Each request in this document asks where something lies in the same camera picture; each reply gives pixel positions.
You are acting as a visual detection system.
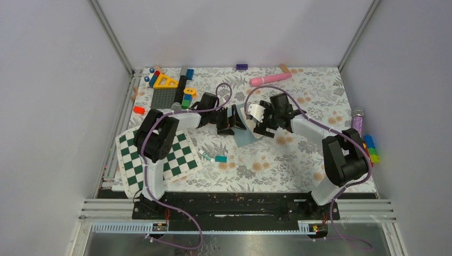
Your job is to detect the grey lego baseplate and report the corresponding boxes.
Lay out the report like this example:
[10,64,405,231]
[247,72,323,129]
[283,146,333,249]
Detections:
[149,66,188,109]

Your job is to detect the wooden block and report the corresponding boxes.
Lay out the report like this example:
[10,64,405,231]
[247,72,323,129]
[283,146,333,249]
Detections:
[279,64,291,74]

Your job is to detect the green white glue stick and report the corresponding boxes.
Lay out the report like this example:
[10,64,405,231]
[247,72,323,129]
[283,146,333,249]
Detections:
[199,149,215,163]

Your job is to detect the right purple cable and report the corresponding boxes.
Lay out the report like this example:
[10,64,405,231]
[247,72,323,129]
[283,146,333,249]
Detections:
[244,85,374,252]

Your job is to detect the green blue brick stack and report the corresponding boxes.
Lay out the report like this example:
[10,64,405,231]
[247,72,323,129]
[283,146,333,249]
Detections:
[181,88,197,109]

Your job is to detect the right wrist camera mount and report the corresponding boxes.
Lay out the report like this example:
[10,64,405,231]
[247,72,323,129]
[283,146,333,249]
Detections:
[246,104,265,123]

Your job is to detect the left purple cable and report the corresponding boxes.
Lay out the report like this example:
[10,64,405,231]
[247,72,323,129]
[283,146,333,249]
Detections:
[140,82,233,251]

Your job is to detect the floral table mat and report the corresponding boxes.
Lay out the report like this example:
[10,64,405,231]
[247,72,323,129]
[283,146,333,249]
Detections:
[132,67,377,193]

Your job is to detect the colourful stacked brick toy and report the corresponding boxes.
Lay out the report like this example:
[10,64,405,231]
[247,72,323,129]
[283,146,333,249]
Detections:
[363,134,380,165]

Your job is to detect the small red block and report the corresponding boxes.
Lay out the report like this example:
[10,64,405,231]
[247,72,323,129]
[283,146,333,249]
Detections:
[133,106,146,115]

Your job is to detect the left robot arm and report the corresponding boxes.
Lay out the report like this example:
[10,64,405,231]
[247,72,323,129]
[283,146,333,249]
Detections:
[134,93,247,219]

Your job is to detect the grey cylinder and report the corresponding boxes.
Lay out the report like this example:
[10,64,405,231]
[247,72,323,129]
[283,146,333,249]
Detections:
[171,102,182,112]

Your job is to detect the green white checkerboard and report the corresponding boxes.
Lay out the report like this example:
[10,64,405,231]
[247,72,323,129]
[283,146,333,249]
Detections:
[115,127,202,198]

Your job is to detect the purple cable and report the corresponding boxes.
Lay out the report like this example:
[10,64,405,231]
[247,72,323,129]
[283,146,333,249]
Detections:
[244,85,374,252]
[140,82,233,251]

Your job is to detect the blue lego brick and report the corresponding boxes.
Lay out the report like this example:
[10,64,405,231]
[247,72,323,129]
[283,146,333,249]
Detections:
[186,69,194,80]

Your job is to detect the purple glitter tube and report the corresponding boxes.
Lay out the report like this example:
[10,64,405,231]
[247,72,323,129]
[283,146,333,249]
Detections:
[351,108,364,136]

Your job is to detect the pink cylinder marker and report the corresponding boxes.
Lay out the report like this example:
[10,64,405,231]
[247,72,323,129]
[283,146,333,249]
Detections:
[249,73,292,87]

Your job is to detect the yellow triangle toy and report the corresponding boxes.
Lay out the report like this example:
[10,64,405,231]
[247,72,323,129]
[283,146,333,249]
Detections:
[152,74,179,89]

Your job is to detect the small teal block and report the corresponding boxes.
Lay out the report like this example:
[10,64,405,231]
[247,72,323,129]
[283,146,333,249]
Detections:
[215,156,228,163]

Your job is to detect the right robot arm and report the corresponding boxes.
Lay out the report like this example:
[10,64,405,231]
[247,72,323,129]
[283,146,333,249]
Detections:
[246,93,372,220]

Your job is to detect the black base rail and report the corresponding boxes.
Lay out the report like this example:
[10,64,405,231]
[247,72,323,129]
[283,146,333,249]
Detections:
[132,192,341,232]

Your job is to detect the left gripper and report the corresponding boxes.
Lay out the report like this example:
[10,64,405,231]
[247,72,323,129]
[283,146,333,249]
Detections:
[208,105,246,136]

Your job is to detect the purple small brick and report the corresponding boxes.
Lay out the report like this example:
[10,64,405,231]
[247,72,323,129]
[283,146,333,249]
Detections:
[236,63,248,70]

